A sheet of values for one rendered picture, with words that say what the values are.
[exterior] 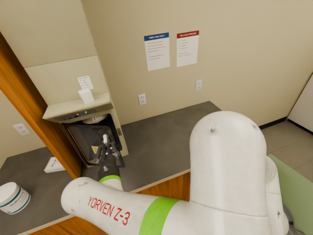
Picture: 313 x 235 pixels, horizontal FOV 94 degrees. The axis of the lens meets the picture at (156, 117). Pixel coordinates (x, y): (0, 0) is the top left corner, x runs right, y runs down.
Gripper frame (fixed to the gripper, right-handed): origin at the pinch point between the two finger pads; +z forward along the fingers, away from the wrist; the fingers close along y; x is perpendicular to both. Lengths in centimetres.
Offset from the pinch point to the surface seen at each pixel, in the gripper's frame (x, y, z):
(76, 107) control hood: -20.0, 8.3, 7.5
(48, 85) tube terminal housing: -30.4, 17.8, 17.0
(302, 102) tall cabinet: 87, -288, 50
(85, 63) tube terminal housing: -37.2, -1.9, 17.0
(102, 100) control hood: -20.0, -4.6, 7.9
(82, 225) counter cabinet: 62, 35, -10
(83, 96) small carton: -24.5, 3.1, 8.4
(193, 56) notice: -16, -89, 60
